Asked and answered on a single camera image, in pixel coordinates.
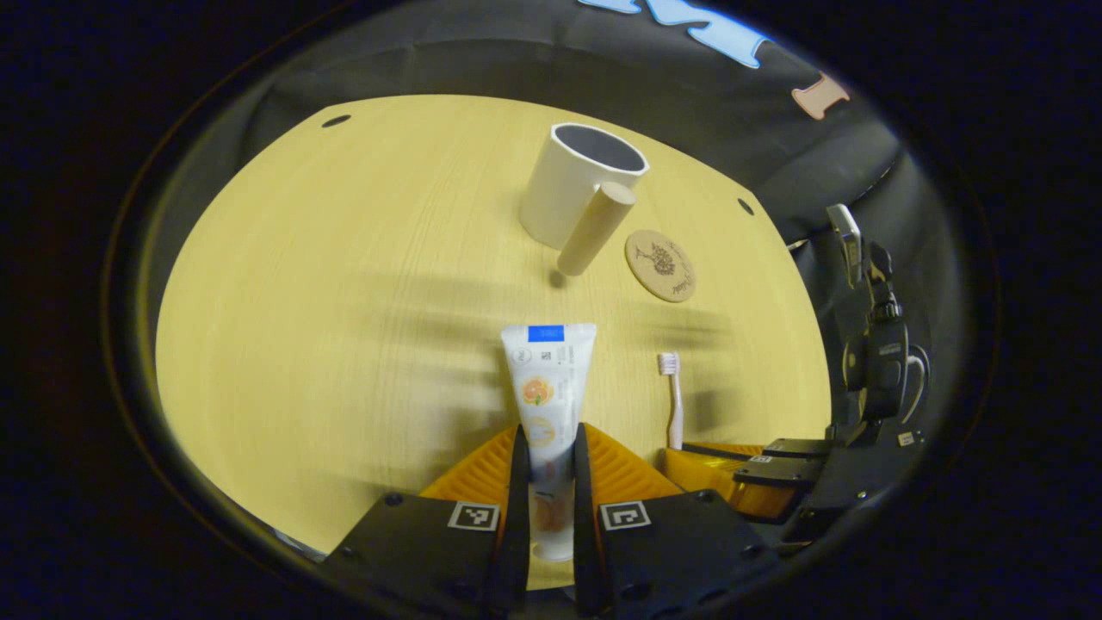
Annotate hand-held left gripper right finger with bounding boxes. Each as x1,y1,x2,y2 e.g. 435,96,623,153
572,422,781,619

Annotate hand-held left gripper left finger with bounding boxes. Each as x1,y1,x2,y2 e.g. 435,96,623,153
325,425,531,620

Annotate pale pink toothbrush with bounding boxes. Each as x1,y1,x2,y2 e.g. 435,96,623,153
658,351,686,451

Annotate white toothpaste tube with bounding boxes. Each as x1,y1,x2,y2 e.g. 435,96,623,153
501,323,598,563

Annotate white cup with wooden handle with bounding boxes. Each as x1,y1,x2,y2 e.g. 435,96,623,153
519,123,650,277

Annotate wooden desktop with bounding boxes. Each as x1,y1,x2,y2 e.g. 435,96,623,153
155,93,834,591

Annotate black backdrop cloth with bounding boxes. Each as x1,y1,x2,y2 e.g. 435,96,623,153
142,0,969,449

